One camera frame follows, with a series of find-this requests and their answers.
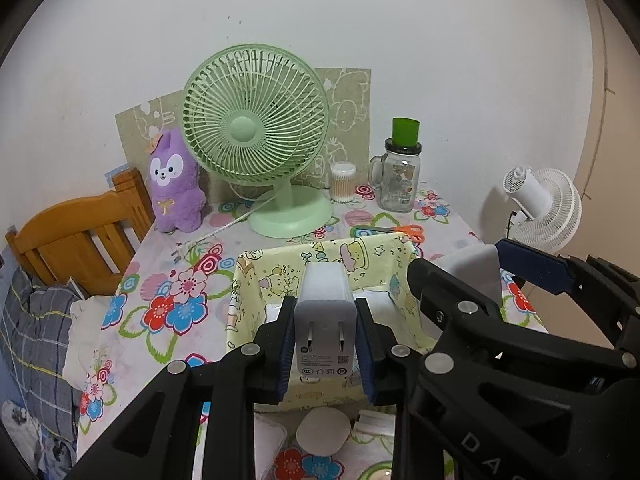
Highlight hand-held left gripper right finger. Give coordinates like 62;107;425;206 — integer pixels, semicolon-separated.
355;298;425;407

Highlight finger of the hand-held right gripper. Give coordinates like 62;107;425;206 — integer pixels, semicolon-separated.
495;238;640;351
406;258;640;386

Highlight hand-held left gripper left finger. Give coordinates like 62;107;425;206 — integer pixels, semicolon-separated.
65;295;298;480

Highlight white rectangular block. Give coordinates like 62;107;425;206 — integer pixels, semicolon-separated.
440;244;502;306

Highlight white power adapter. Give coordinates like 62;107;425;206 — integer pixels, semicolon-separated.
293;262;358;386

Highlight yellow printed fabric basket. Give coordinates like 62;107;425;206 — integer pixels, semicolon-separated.
227;236;441;413

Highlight translucent plastic box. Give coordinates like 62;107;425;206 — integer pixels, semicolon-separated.
254;412;288;480

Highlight white device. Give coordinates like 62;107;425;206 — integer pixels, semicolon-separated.
352;292;401;326

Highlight white clip fan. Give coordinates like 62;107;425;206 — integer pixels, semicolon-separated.
502;165;583;253

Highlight white round disc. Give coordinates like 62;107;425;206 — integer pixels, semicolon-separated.
296;407;351;457

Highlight glass jar mug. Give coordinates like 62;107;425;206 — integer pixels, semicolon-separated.
369;137;423;212

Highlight cotton swab jar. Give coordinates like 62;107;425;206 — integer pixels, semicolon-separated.
330;161;358;204

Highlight green plastic cup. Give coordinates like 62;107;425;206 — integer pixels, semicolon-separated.
391;117;421;147

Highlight purple plush toy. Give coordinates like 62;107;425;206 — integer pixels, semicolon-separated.
146;127;207;233

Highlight beige printed linen board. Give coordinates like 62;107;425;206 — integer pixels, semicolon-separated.
116;67;372;201

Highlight green desk fan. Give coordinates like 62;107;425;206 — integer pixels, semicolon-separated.
181;43;333;239

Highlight grey plaid blanket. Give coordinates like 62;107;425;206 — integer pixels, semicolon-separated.
0;260;83;461

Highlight wooden chair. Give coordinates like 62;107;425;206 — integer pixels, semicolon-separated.
5;167;156;296

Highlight white printed cloth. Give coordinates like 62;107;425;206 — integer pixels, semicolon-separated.
0;400;41;461

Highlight orange handled scissors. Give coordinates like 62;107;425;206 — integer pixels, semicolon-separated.
353;225;426;244

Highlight white fan cable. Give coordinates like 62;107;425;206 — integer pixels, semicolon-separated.
172;197;273;258

